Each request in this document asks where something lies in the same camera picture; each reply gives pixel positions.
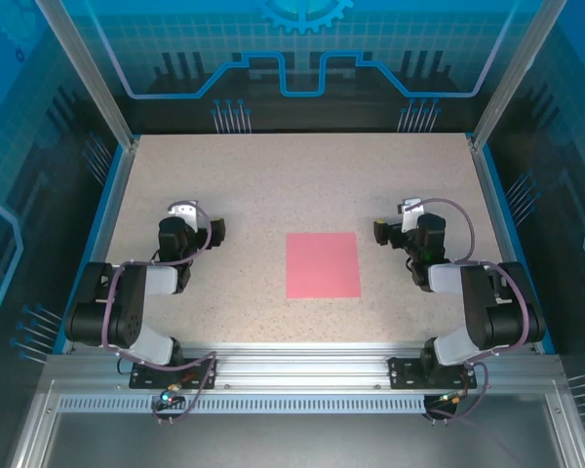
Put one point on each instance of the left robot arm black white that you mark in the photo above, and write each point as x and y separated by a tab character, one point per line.
127	302

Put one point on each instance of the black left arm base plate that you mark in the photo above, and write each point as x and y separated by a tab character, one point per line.
146	378

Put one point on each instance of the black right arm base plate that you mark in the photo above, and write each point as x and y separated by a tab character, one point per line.
404	373

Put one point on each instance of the small connector with green light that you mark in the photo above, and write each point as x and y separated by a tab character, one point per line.
451	400
168	396

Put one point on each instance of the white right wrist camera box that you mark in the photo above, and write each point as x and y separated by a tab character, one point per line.
412	210

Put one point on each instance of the aluminium side rail blue edge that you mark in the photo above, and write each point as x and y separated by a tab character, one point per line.
504	219
108	214

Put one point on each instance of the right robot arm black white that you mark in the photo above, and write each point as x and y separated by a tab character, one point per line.
478	302

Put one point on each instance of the pink cloth square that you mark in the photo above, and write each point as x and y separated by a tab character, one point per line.
322	265

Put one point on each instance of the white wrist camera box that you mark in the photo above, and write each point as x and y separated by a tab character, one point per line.
412	210
183	212

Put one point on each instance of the aluminium frame post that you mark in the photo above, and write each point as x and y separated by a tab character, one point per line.
85	68
517	68

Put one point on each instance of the long aluminium mounting rail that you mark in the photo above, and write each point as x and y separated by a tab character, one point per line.
302	363

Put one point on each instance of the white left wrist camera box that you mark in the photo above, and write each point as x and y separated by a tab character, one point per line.
183	212

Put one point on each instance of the grey metal bench frame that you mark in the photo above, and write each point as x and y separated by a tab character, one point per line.
292	439

